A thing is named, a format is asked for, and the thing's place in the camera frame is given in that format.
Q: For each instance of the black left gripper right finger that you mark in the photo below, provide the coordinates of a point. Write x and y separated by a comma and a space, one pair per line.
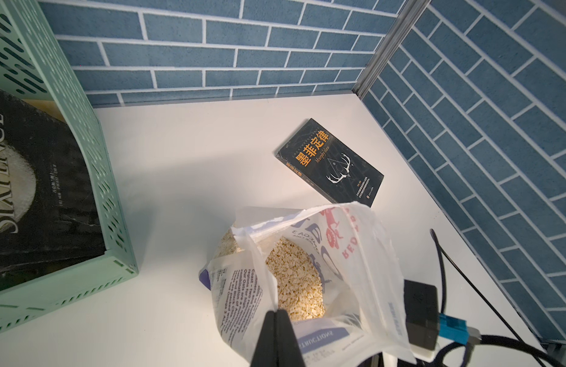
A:
287, 351

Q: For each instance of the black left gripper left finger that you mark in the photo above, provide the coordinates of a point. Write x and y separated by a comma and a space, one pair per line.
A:
265, 354

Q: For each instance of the white oats bag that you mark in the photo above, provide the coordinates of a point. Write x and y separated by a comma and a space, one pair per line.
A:
331, 268

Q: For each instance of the black Sixpence book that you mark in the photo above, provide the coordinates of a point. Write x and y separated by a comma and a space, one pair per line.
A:
48, 215

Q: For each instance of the black Chinese title book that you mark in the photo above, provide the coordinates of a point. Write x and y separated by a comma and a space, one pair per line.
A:
329, 166

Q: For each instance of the mint green file crate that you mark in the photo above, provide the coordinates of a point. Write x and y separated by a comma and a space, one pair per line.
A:
34, 69

